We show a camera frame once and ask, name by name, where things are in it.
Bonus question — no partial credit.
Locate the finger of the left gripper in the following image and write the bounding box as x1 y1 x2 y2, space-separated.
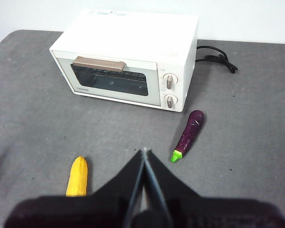
146 148 285 228
3 148 145 228

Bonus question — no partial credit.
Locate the beige oven knob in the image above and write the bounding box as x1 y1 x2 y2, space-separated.
163 94 179 109
162 73 179 90

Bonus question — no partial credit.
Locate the cream white toaster oven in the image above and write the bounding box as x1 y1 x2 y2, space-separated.
49 9 199 113

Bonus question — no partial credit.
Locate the yellow toy corn cob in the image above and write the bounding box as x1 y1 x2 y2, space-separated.
66 156 89 198

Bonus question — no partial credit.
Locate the purple toy eggplant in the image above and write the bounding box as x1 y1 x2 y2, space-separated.
171 110 204 163

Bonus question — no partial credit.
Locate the metal wire oven rack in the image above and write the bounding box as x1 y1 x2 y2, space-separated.
78 66 148 83

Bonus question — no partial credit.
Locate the black power cable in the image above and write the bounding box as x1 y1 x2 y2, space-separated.
196 45 238 74

